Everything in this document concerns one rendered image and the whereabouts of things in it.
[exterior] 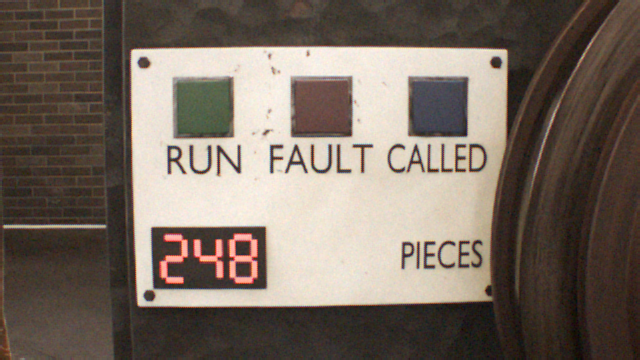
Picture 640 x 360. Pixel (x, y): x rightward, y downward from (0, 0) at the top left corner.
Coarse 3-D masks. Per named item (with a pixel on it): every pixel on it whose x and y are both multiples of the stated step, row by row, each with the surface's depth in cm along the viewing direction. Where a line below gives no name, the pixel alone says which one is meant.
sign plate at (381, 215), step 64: (192, 64) 63; (256, 64) 63; (320, 64) 63; (384, 64) 64; (448, 64) 64; (256, 128) 64; (384, 128) 64; (192, 192) 64; (256, 192) 64; (320, 192) 65; (384, 192) 65; (448, 192) 65; (192, 256) 64; (256, 256) 65; (320, 256) 65; (384, 256) 65; (448, 256) 66
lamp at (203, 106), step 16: (192, 80) 63; (208, 80) 63; (224, 80) 63; (192, 96) 63; (208, 96) 63; (224, 96) 63; (192, 112) 63; (208, 112) 63; (224, 112) 63; (192, 128) 63; (208, 128) 63; (224, 128) 63
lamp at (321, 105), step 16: (304, 80) 63; (320, 80) 63; (336, 80) 63; (304, 96) 63; (320, 96) 63; (336, 96) 63; (304, 112) 63; (320, 112) 63; (336, 112) 63; (304, 128) 63; (320, 128) 63; (336, 128) 64
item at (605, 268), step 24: (624, 120) 50; (624, 144) 50; (600, 168) 51; (624, 168) 50; (600, 192) 50; (624, 192) 50; (600, 216) 50; (624, 216) 51; (600, 240) 51; (624, 240) 51; (600, 264) 51; (624, 264) 51; (600, 288) 51; (624, 288) 51; (600, 312) 51; (624, 312) 51; (600, 336) 51; (624, 336) 52
